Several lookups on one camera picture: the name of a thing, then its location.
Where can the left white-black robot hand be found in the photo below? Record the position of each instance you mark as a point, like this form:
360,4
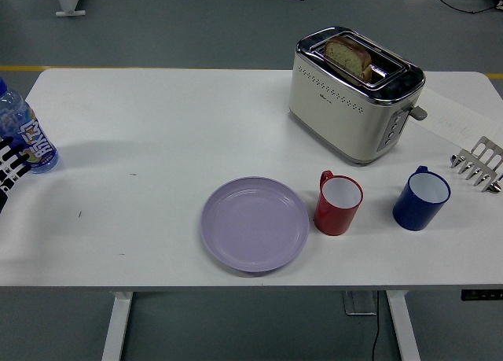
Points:
9,168

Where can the purple plate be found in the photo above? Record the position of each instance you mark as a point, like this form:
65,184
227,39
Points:
255,225

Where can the blue drink bottle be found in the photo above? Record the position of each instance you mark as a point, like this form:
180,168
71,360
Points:
31,129

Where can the white stand base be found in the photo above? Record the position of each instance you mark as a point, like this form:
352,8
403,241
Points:
68,1

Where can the white table leg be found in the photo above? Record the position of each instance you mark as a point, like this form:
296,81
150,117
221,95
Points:
402,329
116,329

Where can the red mug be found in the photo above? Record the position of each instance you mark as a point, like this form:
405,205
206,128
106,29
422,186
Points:
334,219

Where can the cream and chrome toaster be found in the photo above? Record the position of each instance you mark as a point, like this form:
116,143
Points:
338,121

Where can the bread slice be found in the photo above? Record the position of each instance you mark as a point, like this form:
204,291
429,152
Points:
347,56

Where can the grey box under table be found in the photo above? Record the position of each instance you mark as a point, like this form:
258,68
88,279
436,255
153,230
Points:
359,303

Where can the blue mug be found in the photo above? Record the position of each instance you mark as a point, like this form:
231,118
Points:
412,213

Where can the white paper sheet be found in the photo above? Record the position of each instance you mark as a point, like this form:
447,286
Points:
463,115

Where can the black table control panel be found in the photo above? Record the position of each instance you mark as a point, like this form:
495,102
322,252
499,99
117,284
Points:
481,294

